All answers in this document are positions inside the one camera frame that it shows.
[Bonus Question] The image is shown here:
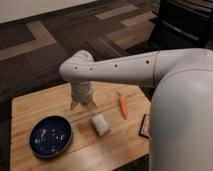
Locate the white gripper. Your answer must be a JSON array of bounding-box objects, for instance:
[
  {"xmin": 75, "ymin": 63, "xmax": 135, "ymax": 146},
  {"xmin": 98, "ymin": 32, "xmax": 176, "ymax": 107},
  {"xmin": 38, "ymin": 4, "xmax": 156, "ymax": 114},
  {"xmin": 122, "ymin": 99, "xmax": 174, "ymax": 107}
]
[{"xmin": 70, "ymin": 81, "xmax": 97, "ymax": 110}]

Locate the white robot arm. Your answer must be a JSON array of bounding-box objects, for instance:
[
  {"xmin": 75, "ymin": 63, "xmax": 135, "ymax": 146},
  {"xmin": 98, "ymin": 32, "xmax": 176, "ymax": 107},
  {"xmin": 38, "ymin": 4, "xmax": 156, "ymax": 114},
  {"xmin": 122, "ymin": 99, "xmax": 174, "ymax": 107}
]
[{"xmin": 59, "ymin": 48, "xmax": 213, "ymax": 171}]

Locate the white sponge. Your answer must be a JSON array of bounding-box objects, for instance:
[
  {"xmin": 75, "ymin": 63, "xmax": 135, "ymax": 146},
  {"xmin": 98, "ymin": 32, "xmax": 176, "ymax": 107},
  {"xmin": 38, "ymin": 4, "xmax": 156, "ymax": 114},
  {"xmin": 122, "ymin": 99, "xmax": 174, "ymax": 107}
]
[{"xmin": 91, "ymin": 114, "xmax": 111, "ymax": 136}]

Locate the orange carrot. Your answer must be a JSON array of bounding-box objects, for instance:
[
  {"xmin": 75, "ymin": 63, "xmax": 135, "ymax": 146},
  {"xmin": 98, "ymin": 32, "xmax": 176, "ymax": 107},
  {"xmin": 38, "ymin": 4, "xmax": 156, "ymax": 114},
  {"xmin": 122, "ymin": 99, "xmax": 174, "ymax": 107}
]
[{"xmin": 116, "ymin": 92, "xmax": 128, "ymax": 120}]

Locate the dark blue bowl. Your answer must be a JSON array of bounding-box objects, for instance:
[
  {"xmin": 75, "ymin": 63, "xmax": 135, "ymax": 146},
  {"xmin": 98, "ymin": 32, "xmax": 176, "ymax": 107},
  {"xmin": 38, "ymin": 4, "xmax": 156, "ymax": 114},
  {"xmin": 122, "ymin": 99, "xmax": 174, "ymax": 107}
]
[{"xmin": 29, "ymin": 115, "xmax": 73, "ymax": 158}]

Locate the black office chair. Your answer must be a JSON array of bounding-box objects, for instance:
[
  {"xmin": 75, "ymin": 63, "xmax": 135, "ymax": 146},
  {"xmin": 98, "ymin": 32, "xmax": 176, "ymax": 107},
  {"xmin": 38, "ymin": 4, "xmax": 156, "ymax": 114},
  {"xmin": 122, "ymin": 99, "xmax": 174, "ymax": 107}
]
[{"xmin": 149, "ymin": 0, "xmax": 213, "ymax": 50}]

